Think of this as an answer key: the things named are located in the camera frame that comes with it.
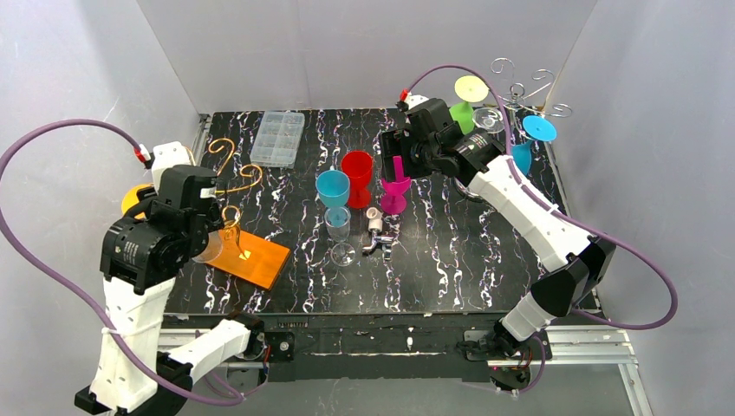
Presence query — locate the orange wooden rack base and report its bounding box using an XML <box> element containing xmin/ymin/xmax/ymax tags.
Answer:
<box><xmin>206</xmin><ymin>228</ymin><xmax>291</xmax><ymax>290</ymax></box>

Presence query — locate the orange yellow wine glass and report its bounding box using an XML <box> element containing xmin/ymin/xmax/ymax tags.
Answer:
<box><xmin>121</xmin><ymin>183</ymin><xmax>157</xmax><ymax>220</ymax></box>

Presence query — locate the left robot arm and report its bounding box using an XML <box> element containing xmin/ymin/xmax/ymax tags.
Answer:
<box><xmin>75</xmin><ymin>165</ymin><xmax>263</xmax><ymax>415</ymax></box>

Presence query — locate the clear wine glass silver rack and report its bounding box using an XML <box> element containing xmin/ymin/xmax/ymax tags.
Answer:
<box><xmin>472</xmin><ymin>107</ymin><xmax>504</xmax><ymax>133</ymax></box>

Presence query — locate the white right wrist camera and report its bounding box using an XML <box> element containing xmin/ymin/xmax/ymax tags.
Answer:
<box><xmin>396</xmin><ymin>89</ymin><xmax>429</xmax><ymax>113</ymax></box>

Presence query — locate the red wine glass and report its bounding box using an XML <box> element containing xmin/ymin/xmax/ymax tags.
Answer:
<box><xmin>341</xmin><ymin>151</ymin><xmax>374</xmax><ymax>209</ymax></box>

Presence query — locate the clear wine glass gold rack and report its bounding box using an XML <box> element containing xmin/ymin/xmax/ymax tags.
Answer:
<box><xmin>324</xmin><ymin>206</ymin><xmax>356</xmax><ymax>267</ymax></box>

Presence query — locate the pink wine glass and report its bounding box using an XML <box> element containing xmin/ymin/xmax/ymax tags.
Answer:
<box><xmin>380</xmin><ymin>156</ymin><xmax>412</xmax><ymax>215</ymax></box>

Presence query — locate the aluminium front rail frame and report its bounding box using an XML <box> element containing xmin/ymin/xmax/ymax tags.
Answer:
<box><xmin>154</xmin><ymin>312</ymin><xmax>656</xmax><ymax>416</ymax></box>

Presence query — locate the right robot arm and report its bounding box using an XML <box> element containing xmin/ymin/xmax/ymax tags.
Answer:
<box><xmin>380</xmin><ymin>98</ymin><xmax>616</xmax><ymax>355</ymax></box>

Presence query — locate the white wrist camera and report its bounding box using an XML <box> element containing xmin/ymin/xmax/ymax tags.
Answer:
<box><xmin>396</xmin><ymin>89</ymin><xmax>429</xmax><ymax>113</ymax></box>
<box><xmin>133</xmin><ymin>141</ymin><xmax>194</xmax><ymax>172</ymax></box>

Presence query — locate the silver wire glass rack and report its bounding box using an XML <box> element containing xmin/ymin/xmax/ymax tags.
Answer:
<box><xmin>490</xmin><ymin>57</ymin><xmax>573</xmax><ymax>130</ymax></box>

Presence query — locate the light blue wine glass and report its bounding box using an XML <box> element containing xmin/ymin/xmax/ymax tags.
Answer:
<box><xmin>315</xmin><ymin>170</ymin><xmax>350</xmax><ymax>228</ymax></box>

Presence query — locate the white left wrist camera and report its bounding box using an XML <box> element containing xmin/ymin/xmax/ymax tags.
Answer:
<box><xmin>133</xmin><ymin>141</ymin><xmax>194</xmax><ymax>172</ymax></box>

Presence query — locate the green wine glass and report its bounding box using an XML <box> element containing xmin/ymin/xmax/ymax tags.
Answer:
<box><xmin>449</xmin><ymin>75</ymin><xmax>490</xmax><ymax>134</ymax></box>

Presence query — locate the blue wine glass silver rack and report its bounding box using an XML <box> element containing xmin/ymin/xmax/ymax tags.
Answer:
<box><xmin>511</xmin><ymin>115</ymin><xmax>557</xmax><ymax>176</ymax></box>

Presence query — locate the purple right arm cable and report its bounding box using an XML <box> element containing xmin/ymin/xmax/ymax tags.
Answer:
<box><xmin>406</xmin><ymin>64</ymin><xmax>680</xmax><ymax>394</ymax></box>

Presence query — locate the clear plastic screw box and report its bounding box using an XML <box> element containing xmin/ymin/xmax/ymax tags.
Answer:
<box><xmin>250</xmin><ymin>111</ymin><xmax>305</xmax><ymax>168</ymax></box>

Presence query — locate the gold wire glass rack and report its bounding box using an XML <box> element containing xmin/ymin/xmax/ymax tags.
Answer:
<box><xmin>206</xmin><ymin>137</ymin><xmax>263</xmax><ymax>266</ymax></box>

